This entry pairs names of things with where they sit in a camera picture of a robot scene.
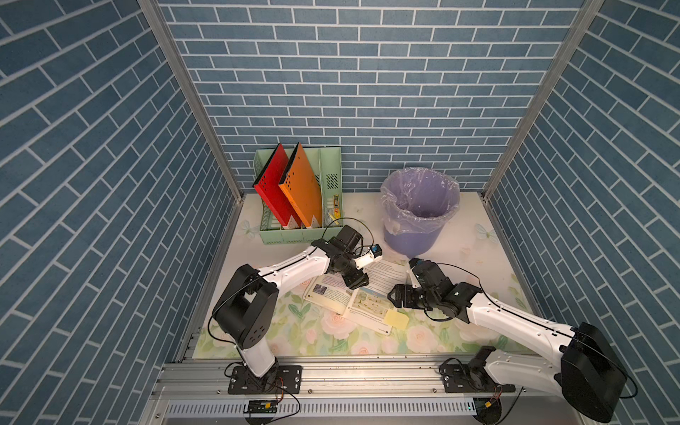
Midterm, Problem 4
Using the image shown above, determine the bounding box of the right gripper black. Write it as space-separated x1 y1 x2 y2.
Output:
383 280 437 308

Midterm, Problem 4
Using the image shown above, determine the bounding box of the yellow sticky note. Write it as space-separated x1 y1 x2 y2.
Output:
382 309 409 330

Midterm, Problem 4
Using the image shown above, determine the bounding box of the English textbook yellow cover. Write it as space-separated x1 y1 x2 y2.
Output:
304 260 407 336

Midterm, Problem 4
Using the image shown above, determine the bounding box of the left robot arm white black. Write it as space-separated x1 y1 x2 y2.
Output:
208 225 383 380

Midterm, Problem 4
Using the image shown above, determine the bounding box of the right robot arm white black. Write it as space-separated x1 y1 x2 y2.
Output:
388 258 631 423

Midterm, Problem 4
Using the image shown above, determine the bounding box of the floral table mat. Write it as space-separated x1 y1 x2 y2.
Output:
212 192 537 357

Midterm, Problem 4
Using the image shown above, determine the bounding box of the orange file folder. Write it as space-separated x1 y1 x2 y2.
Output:
279 143 322 228

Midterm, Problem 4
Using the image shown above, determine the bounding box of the clear plastic bin liner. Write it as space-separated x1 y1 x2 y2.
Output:
379 166 462 236

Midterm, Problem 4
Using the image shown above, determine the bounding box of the green plastic file rack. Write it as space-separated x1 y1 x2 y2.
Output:
254 147 344 244

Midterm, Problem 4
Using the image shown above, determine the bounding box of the purple trash bin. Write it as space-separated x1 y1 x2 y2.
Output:
381 168 461 259

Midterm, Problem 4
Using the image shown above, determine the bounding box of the red file folder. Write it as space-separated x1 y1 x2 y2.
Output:
253 143 301 230

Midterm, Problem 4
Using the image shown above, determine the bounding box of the small black electronics box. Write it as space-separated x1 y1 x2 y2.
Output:
244 400 279 415

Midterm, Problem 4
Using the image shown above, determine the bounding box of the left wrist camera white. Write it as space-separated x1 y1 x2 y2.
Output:
354 244 383 269

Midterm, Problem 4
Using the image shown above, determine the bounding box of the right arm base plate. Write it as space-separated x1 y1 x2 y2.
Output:
439 361 516 395

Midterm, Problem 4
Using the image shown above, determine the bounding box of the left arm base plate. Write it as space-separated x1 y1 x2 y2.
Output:
228 364 303 395

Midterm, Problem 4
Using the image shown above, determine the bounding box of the aluminium mounting rail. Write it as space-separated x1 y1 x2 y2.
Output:
141 354 586 424

